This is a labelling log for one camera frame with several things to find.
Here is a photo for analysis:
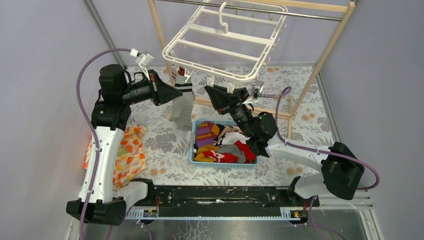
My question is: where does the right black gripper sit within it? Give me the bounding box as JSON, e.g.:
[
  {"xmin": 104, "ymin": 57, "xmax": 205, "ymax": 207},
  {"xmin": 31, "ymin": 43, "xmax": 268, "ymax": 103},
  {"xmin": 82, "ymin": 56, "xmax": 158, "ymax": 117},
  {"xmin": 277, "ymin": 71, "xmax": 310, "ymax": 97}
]
[{"xmin": 205, "ymin": 83, "xmax": 254, "ymax": 138}]

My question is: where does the grey sock with red stripes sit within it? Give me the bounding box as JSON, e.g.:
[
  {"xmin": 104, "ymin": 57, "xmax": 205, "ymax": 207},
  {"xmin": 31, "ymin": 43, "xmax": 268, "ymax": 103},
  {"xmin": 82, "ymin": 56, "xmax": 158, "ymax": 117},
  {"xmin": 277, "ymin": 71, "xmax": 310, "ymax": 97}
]
[{"xmin": 177, "ymin": 66, "xmax": 189, "ymax": 78}]

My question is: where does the grey striped cuff sock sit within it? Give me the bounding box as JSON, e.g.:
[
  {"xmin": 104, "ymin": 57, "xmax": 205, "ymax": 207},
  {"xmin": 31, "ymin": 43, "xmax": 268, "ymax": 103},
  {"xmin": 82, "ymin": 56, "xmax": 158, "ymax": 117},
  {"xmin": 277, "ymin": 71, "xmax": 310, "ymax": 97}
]
[{"xmin": 169, "ymin": 75, "xmax": 195, "ymax": 131}]

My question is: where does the santa pattern white sock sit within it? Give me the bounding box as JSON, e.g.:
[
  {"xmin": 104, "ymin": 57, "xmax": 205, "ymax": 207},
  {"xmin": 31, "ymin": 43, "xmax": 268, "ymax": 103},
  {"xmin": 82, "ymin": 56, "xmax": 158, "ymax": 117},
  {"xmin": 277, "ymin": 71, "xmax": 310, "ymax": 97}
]
[{"xmin": 218, "ymin": 128, "xmax": 250, "ymax": 145}]

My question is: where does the white plastic clip hanger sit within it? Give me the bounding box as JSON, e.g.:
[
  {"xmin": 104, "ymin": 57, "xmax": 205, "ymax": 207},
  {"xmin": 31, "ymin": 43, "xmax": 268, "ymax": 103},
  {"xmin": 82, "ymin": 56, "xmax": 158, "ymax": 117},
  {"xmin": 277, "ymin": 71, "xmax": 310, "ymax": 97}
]
[{"xmin": 162, "ymin": 0, "xmax": 289, "ymax": 83}]

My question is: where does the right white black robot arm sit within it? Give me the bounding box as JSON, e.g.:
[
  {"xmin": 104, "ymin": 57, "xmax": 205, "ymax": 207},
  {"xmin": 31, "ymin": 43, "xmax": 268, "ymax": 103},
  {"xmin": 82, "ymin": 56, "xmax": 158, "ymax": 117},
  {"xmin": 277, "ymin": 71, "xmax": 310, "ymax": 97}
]
[{"xmin": 205, "ymin": 85, "xmax": 365, "ymax": 206}]

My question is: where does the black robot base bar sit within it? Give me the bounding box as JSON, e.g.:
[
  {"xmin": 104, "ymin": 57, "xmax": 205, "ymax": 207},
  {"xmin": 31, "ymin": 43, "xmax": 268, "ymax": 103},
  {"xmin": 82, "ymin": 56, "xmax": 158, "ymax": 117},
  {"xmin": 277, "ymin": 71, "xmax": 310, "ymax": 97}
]
[{"xmin": 134, "ymin": 185, "xmax": 320, "ymax": 215}]

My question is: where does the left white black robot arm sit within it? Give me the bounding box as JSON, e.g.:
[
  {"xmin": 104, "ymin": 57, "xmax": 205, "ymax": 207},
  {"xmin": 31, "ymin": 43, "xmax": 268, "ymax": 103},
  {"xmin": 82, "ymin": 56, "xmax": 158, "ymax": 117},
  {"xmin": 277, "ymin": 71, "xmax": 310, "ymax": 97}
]
[{"xmin": 66, "ymin": 64, "xmax": 183, "ymax": 226}]

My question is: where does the purple orange striped sock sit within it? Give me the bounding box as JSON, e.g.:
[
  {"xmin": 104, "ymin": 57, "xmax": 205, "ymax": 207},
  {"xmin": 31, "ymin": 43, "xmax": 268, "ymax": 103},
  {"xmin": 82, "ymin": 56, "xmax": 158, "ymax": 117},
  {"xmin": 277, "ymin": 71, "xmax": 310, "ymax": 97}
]
[{"xmin": 195, "ymin": 121, "xmax": 220, "ymax": 148}]

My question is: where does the red white patterned sock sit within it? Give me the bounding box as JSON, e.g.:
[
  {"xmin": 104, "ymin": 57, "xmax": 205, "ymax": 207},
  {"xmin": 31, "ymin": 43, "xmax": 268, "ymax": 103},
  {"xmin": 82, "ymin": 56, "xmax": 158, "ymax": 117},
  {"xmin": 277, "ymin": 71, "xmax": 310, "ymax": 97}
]
[{"xmin": 202, "ymin": 150, "xmax": 239, "ymax": 163}]

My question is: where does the blue plastic sock basket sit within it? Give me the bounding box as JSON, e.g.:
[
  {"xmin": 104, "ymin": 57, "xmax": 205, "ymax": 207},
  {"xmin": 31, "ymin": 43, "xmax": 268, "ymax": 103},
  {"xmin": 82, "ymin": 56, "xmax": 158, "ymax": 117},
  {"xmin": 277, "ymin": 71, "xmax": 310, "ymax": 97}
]
[{"xmin": 188, "ymin": 119, "xmax": 261, "ymax": 170}]

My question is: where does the floral patterned table mat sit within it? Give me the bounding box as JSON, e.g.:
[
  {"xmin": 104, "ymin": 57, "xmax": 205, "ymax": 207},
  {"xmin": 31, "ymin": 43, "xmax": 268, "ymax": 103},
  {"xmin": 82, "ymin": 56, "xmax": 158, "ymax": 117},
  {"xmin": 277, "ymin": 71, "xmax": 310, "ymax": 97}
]
[{"xmin": 127, "ymin": 66, "xmax": 336, "ymax": 186}]

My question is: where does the orange floral cloth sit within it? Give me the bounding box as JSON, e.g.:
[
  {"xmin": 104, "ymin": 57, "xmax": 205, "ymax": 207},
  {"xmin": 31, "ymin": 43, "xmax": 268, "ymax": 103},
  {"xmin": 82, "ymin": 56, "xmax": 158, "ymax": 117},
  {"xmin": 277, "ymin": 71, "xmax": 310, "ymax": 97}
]
[{"xmin": 82, "ymin": 124, "xmax": 148, "ymax": 192}]

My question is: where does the metal hanging rod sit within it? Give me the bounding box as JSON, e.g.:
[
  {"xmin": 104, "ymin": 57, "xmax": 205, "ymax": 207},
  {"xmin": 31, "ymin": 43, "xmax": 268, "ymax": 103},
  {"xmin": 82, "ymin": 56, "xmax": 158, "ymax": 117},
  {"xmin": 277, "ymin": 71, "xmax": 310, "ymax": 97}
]
[{"xmin": 160, "ymin": 0, "xmax": 342, "ymax": 22}]

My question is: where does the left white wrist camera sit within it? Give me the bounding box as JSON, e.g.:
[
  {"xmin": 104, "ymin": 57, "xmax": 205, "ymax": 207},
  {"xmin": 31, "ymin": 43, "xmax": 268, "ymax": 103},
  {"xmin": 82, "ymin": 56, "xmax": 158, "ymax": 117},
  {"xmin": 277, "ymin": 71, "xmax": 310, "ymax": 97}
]
[{"xmin": 129, "ymin": 48, "xmax": 155, "ymax": 79}]

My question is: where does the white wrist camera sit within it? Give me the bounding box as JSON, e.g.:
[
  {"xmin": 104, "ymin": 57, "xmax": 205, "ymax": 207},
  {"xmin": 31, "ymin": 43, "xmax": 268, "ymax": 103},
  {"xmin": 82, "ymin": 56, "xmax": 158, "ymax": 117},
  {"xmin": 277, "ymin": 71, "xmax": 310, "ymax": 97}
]
[
  {"xmin": 129, "ymin": 48, "xmax": 155, "ymax": 79},
  {"xmin": 251, "ymin": 80, "xmax": 264, "ymax": 100}
]

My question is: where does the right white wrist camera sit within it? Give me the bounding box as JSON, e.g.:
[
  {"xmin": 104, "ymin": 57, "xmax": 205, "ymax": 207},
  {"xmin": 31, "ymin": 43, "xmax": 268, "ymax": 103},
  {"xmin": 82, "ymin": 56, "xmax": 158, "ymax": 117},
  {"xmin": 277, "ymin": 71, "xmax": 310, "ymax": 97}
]
[{"xmin": 251, "ymin": 80, "xmax": 264, "ymax": 100}]

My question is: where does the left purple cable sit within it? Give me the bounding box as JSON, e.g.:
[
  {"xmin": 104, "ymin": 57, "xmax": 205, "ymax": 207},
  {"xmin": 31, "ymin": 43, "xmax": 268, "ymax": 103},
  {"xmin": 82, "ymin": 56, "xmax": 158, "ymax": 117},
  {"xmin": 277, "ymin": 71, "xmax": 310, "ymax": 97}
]
[{"xmin": 76, "ymin": 48, "xmax": 138, "ymax": 240}]

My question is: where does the wooden drying rack frame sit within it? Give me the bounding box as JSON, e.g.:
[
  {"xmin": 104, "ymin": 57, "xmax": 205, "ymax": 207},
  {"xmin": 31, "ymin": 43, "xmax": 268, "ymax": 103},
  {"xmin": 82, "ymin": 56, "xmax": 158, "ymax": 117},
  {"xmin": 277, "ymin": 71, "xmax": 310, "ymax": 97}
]
[{"xmin": 147, "ymin": 0, "xmax": 357, "ymax": 138}]

